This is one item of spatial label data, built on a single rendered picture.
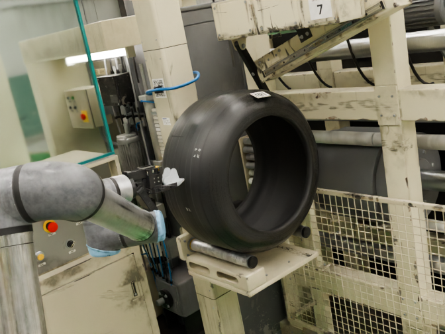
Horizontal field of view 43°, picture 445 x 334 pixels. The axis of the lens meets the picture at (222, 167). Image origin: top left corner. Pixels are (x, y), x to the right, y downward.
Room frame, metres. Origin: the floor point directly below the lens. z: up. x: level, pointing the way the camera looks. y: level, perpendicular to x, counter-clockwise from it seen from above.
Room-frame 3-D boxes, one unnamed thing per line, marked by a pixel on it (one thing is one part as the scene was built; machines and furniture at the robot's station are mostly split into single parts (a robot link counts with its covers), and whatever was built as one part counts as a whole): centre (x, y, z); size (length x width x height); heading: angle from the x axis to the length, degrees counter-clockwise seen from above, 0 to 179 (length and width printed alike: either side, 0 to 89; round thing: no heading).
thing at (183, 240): (2.17, 0.06, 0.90); 0.40 x 0.03 x 0.10; 128
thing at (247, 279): (1.94, 0.07, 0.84); 0.36 x 0.09 x 0.06; 38
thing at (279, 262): (2.03, -0.04, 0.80); 0.37 x 0.36 x 0.02; 128
